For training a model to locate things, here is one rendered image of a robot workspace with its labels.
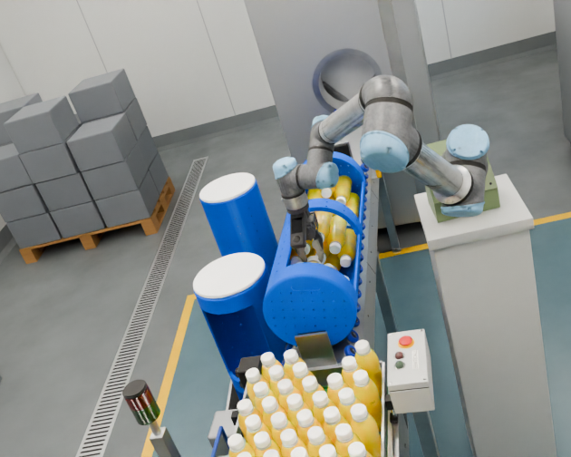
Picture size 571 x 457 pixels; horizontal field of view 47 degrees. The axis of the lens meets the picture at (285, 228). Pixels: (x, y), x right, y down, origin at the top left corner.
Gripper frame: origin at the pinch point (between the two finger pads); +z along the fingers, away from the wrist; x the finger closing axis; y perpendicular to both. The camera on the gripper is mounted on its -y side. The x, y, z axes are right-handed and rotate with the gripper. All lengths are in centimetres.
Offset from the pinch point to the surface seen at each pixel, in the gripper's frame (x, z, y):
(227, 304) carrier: 36.3, 14.8, 4.9
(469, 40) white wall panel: -86, 93, 499
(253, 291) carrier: 27.1, 14.4, 9.5
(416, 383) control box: -30, 5, -54
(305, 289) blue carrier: -0.5, -3.0, -19.3
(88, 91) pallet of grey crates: 218, 0, 304
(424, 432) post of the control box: -28, 31, -47
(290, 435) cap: 1, 6, -66
